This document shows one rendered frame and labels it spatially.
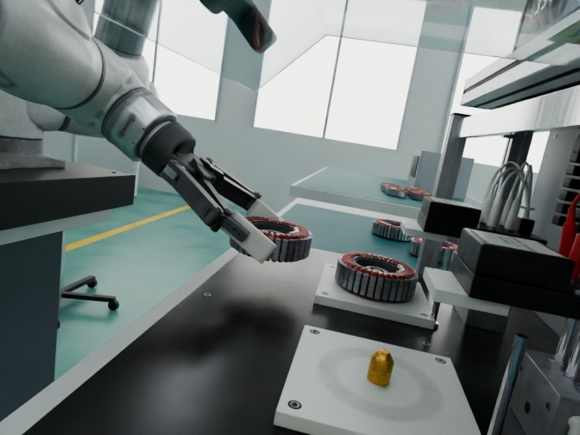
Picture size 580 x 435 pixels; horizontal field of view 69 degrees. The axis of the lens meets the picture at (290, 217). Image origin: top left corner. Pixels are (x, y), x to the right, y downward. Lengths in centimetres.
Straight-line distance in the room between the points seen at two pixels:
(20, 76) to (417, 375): 47
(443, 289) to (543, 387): 11
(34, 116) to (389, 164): 442
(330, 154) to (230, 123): 127
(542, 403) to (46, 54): 53
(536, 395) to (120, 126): 53
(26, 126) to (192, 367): 71
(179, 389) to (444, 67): 499
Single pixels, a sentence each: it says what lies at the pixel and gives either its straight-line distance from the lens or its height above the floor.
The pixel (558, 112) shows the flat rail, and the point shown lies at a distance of 40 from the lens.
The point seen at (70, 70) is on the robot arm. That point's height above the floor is 100.
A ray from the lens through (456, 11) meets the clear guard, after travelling 30.
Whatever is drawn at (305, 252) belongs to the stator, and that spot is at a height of 83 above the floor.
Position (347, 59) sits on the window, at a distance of 516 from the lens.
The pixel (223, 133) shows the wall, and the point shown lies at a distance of 535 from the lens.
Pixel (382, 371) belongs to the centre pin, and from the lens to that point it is 38.
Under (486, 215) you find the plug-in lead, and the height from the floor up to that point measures 91.
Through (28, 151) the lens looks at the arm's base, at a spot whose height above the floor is 86.
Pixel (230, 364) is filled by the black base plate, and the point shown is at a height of 77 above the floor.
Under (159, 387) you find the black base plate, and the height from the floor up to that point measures 77.
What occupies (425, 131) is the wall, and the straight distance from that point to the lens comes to 511.
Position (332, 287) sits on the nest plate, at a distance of 58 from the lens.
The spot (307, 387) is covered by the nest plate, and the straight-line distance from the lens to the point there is 36.
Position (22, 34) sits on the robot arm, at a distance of 48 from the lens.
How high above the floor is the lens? 97
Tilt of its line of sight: 11 degrees down
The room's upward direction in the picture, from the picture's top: 9 degrees clockwise
